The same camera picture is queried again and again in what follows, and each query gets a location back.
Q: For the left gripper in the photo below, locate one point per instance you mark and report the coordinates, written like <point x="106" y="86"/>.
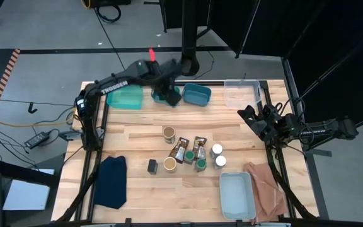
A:
<point x="164" y="74"/>

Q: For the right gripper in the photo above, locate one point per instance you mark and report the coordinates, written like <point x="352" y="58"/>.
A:
<point x="276" y="124"/>

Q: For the gold-lid spice jar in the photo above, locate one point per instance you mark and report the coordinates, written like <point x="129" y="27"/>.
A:
<point x="170" y="164"/>
<point x="169" y="132"/>

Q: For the white-lid spice jar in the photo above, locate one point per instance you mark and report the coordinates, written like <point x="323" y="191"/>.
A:
<point x="216" y="149"/>
<point x="220" y="161"/>

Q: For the brown foil spice packet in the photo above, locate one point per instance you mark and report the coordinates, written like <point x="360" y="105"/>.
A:
<point x="199" y="145"/>
<point x="179" y="149"/>

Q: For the green-lid spice jar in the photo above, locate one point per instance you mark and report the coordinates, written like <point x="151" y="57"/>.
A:
<point x="201" y="164"/>
<point x="189" y="156"/>

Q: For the black spice tin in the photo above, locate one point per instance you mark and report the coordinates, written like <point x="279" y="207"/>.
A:
<point x="152" y="166"/>

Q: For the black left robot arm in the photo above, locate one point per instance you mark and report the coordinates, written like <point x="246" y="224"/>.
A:
<point x="113" y="87"/>

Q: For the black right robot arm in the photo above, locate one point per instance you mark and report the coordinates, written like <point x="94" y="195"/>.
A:
<point x="314" y="132"/>

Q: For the small teal plastic bin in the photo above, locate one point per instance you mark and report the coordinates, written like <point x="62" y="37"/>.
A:
<point x="157" y="96"/>

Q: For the blue plastic bin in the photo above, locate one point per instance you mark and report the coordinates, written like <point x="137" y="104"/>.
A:
<point x="196" y="94"/>

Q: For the clear plastic bin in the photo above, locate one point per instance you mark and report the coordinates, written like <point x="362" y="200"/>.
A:
<point x="241" y="93"/>

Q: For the red tape tag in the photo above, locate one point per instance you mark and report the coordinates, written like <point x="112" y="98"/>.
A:
<point x="152" y="55"/>

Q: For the turquoise translucent tray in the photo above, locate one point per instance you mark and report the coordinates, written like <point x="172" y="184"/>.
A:
<point x="124" y="97"/>

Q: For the black tower pole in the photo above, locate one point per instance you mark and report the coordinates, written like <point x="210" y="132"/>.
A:
<point x="189" y="31"/>

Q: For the grey plastic bin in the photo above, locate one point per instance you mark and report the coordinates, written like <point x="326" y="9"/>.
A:
<point x="236" y="195"/>

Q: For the black curtain panel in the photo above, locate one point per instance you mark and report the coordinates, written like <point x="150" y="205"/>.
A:
<point x="228" y="22"/>
<point x="332" y="63"/>
<point x="172" y="12"/>

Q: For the grey table stand leg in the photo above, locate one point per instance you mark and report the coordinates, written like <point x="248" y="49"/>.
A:
<point x="317" y="183"/>

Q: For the navy blue cloth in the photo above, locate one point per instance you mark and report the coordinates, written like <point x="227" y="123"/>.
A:
<point x="110" y="183"/>

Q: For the black equipment case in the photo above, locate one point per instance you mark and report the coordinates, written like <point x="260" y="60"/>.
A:
<point x="106" y="2"/>

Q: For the black hook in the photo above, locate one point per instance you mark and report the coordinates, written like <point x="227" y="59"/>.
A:
<point x="31" y="108"/>

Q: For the black power adapter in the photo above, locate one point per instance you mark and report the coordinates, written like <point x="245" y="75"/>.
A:
<point x="36" y="139"/>

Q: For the dark side desk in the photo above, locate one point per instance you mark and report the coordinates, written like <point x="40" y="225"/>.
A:
<point x="17" y="175"/>

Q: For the white board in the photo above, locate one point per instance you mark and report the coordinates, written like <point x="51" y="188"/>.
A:
<point x="27" y="192"/>

